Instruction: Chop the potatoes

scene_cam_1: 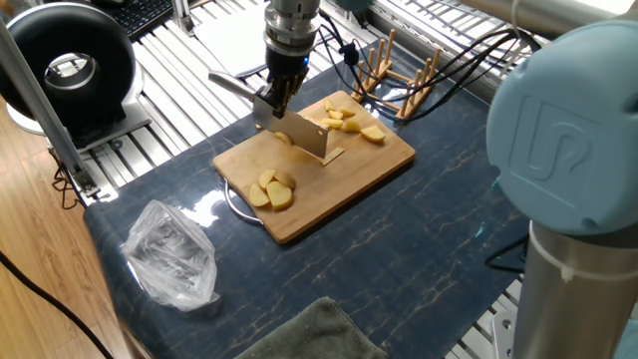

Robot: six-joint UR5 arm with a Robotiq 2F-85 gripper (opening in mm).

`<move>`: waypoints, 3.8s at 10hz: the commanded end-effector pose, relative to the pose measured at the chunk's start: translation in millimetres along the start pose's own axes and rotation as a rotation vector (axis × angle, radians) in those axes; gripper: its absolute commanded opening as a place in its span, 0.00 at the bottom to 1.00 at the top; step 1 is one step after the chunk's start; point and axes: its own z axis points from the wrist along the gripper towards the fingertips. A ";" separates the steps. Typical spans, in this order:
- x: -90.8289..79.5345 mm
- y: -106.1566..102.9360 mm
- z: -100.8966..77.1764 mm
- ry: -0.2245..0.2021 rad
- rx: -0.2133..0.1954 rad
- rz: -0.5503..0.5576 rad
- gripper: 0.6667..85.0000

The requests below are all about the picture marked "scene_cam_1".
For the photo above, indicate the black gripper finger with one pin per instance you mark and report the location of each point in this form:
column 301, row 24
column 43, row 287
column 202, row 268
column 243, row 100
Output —
column 296, row 86
column 280, row 100

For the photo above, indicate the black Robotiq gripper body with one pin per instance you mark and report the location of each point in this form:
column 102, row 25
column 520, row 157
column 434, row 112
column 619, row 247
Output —
column 286, row 65

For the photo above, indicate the potato half with skin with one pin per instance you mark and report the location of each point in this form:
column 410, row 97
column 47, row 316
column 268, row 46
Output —
column 283, row 137

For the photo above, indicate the steel cleaver knife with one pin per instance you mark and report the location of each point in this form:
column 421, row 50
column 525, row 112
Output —
column 304, row 134

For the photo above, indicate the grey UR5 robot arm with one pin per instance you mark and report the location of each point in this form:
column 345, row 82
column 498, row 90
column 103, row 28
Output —
column 563, row 129

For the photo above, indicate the thin potato slice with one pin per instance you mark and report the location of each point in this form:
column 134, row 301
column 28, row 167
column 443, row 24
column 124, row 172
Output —
column 315, row 120
column 335, row 155

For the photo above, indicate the white paper pad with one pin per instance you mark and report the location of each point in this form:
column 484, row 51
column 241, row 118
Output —
column 234, row 40

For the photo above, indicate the wooden peg rack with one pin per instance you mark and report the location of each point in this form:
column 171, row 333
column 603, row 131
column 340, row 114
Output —
column 405, row 113

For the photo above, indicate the wooden cutting board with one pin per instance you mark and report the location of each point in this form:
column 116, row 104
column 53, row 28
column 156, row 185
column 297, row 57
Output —
column 349, row 189

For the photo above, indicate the black keyboard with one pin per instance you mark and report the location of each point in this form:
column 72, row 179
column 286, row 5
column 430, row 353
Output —
column 142, row 15

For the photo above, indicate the dark blue marbled mat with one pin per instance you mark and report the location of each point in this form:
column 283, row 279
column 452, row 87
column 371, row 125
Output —
column 423, row 224

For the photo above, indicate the clear plastic bag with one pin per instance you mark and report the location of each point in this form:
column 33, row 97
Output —
column 169, row 254

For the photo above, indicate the grey-green towel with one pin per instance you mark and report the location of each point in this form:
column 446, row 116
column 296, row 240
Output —
column 319, row 334

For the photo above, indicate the perforated aluminium plate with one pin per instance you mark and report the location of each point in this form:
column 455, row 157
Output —
column 503, row 333

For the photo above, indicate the short aluminium post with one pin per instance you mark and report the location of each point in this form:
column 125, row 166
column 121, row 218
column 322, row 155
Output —
column 182, row 15

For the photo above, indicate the slanted aluminium post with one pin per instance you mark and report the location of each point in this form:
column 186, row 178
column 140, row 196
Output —
column 40, row 105

